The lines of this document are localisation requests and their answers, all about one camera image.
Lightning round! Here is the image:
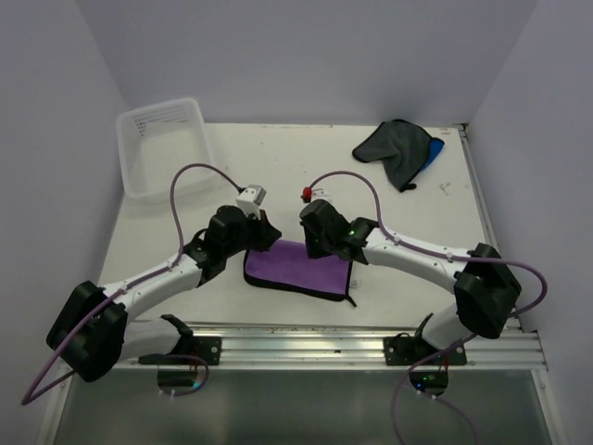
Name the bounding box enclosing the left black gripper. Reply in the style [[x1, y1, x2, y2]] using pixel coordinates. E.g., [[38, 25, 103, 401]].
[[222, 207, 281, 258]]

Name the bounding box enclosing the purple towel black trim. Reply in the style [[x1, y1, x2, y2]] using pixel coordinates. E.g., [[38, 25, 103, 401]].
[[243, 239, 357, 308]]

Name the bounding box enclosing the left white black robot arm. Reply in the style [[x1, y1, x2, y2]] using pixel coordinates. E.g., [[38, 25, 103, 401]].
[[46, 206, 282, 382]]

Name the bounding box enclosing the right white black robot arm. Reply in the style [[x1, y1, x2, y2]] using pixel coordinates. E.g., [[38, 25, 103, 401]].
[[299, 199, 522, 364]]

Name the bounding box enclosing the grey towel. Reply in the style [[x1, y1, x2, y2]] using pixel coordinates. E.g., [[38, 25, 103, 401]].
[[352, 119, 436, 193]]

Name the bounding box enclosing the white plastic basket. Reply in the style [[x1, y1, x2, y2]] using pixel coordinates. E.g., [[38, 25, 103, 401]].
[[116, 97, 221, 204]]

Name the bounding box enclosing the blue towel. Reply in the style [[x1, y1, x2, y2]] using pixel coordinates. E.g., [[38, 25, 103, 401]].
[[423, 138, 445, 170]]

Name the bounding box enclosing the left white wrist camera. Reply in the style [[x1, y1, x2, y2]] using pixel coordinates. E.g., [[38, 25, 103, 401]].
[[235, 184, 267, 220]]

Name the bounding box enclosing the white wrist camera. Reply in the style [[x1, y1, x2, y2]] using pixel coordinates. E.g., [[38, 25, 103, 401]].
[[300, 186, 333, 204], [235, 184, 267, 220]]

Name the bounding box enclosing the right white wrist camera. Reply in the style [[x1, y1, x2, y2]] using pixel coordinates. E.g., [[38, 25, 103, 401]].
[[300, 186, 333, 204]]

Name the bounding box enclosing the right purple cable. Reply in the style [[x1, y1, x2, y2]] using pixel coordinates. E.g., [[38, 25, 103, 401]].
[[309, 170, 549, 445]]

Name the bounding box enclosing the purple cable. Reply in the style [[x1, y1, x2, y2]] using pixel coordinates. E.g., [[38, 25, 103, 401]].
[[309, 170, 549, 445], [20, 163, 246, 407]]

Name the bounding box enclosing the aluminium mounting rail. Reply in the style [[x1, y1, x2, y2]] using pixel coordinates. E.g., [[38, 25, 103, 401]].
[[191, 324, 547, 371]]

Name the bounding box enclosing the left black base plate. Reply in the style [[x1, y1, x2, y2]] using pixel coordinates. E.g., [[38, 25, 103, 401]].
[[138, 337, 222, 365]]

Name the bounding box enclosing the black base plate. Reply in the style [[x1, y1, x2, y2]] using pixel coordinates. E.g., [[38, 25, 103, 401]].
[[383, 333, 468, 366], [138, 337, 222, 365]]

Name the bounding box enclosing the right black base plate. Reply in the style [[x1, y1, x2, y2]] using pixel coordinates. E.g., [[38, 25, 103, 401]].
[[383, 333, 468, 366]]

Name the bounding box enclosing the aluminium table edge rail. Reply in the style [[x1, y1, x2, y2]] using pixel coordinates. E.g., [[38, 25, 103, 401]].
[[458, 122, 524, 333]]

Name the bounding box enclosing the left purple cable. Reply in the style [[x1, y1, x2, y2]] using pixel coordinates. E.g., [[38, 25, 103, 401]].
[[20, 163, 246, 407]]

